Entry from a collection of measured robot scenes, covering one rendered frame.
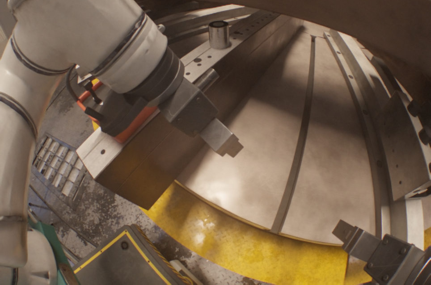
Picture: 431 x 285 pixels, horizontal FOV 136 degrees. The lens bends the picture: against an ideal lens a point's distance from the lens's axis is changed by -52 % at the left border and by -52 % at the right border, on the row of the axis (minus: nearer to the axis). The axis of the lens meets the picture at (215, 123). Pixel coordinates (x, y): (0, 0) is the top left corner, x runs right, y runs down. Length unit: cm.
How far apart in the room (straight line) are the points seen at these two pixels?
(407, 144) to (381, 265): 69
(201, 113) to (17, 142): 19
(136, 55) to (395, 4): 69
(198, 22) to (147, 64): 165
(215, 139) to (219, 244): 88
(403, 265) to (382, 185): 84
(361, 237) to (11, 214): 30
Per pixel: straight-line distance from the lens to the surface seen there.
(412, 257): 23
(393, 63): 218
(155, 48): 18
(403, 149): 89
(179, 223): 108
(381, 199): 101
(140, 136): 50
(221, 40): 71
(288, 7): 67
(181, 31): 177
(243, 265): 106
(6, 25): 334
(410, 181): 85
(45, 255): 50
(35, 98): 21
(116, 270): 87
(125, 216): 122
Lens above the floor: 105
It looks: 53 degrees down
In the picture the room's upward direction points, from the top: 6 degrees counter-clockwise
